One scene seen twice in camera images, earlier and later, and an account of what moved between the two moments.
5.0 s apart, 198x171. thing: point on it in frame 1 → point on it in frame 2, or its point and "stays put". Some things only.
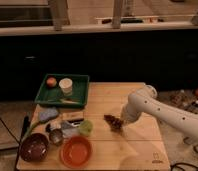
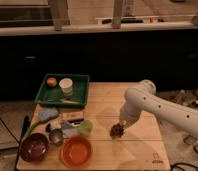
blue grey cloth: (48, 114) stays put
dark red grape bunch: (115, 123) → (116, 131)
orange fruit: (51, 82) stays put
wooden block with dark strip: (73, 116) stays put
